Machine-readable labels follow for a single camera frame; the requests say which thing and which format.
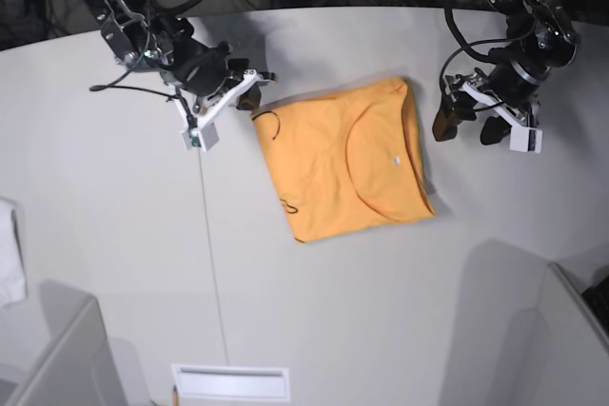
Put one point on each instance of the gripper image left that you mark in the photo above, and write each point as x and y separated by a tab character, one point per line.
202	71

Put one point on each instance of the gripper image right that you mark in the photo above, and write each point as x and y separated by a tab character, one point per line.
512	82

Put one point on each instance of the orange yellow T-shirt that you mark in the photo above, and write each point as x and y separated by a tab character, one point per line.
346	161

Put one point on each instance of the grey bin lower right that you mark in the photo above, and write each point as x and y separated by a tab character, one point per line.
555	353

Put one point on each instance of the grey bin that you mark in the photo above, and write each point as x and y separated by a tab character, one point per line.
555	353
76	366

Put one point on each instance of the white cloth at left edge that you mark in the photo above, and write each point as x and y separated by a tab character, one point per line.
13	279

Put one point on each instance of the wooden pencil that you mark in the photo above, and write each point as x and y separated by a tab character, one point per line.
174	397

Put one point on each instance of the grey bin lower left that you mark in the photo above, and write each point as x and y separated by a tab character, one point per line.
76	366

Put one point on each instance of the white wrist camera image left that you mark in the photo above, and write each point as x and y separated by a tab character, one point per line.
198	118

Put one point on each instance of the black cable image left arm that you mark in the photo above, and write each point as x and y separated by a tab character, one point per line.
142	34

